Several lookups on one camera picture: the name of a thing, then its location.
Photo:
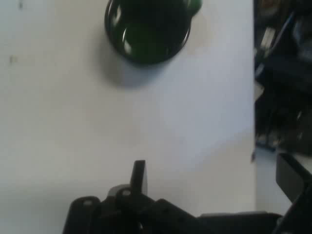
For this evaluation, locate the dark green enamel mug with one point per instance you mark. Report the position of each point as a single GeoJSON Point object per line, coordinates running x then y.
{"type": "Point", "coordinates": [151, 36]}

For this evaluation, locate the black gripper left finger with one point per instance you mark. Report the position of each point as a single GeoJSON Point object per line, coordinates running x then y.
{"type": "Point", "coordinates": [139, 178]}

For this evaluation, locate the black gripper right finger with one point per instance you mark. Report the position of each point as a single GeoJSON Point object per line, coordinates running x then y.
{"type": "Point", "coordinates": [298, 185]}

